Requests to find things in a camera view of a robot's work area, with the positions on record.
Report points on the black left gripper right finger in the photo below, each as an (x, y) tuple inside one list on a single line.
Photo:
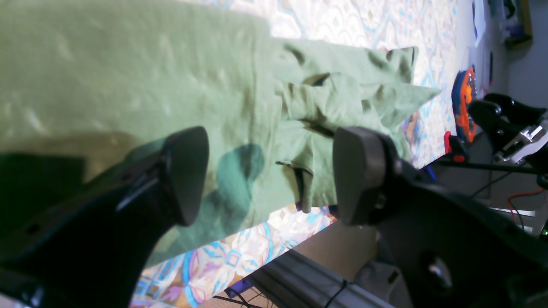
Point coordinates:
[(453, 251)]

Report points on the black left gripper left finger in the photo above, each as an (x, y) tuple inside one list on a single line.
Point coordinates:
[(104, 237)]

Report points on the green t-shirt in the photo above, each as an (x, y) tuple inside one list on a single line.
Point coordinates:
[(90, 84)]

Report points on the red black clamp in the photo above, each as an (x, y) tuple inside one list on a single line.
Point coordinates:
[(455, 149)]

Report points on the patterned tablecloth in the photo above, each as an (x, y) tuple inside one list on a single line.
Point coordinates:
[(198, 278)]

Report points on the black table frame beam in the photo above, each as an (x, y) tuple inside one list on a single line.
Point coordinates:
[(295, 281)]

